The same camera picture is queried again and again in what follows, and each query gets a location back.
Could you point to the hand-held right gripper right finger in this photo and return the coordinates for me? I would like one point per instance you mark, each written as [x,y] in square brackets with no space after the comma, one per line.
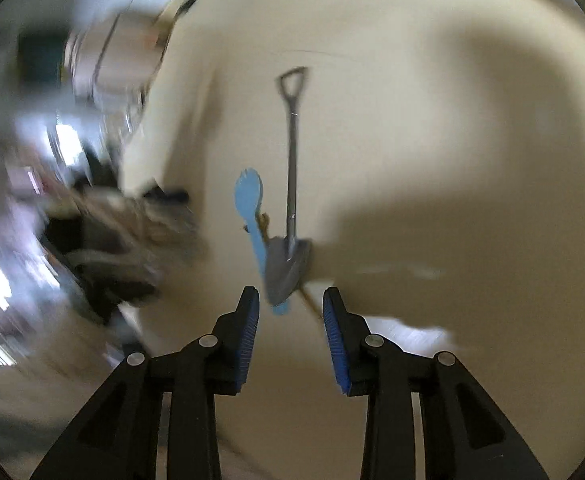
[333,345]

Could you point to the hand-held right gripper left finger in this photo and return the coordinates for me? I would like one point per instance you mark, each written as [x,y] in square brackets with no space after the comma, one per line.
[246,340]

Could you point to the pale blue plastic spork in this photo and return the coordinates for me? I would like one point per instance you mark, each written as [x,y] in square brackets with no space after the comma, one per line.
[248,195]

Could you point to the shovel-shaped metal spoon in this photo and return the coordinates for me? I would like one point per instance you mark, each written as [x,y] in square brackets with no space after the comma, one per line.
[291,160]

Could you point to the blurred kitchen clutter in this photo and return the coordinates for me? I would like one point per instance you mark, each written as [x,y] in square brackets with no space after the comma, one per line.
[72,85]

